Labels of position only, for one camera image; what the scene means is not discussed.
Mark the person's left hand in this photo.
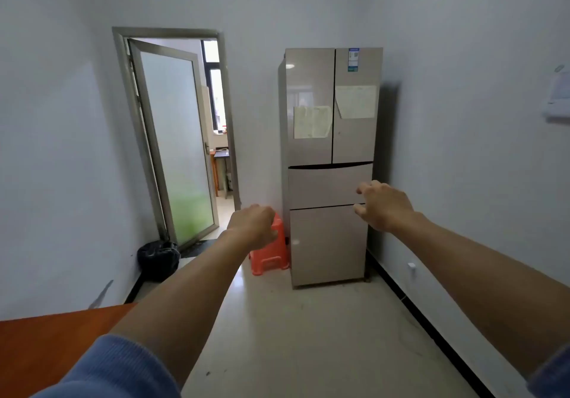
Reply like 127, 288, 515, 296
226, 204, 278, 251

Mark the person's right hand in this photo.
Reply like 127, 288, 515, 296
353, 180, 417, 234

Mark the fridge compartment door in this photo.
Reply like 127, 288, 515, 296
288, 162, 374, 210

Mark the beige refrigerator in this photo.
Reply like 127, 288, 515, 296
278, 47, 384, 288

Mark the person's left forearm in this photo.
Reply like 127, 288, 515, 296
109, 228, 255, 390

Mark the person's right forearm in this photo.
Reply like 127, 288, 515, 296
391, 211, 570, 381

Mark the person's blue left sleeve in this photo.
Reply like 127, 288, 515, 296
31, 334, 182, 398

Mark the person's blue sleeve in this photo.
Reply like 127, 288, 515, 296
527, 344, 570, 398
31, 334, 182, 398

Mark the person's blue right sleeve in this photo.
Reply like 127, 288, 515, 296
527, 344, 570, 398

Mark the orange plastic stool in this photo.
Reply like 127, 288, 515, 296
249, 213, 291, 276

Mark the orange wooden cabinet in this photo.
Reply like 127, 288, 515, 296
210, 149, 220, 197

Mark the black trash bag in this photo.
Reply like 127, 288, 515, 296
137, 240, 181, 283

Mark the paper sheet with folded corner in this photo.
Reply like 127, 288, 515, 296
334, 85, 378, 120

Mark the frosted glass door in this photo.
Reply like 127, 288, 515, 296
127, 38, 220, 248
112, 26, 242, 251

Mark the wide paper sheet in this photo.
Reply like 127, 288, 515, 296
293, 105, 333, 140

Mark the bright window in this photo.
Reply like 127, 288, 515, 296
201, 39, 228, 131

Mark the orange wooden table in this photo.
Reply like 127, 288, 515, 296
0, 302, 137, 398

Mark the white wall device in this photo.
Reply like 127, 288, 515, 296
541, 64, 570, 123

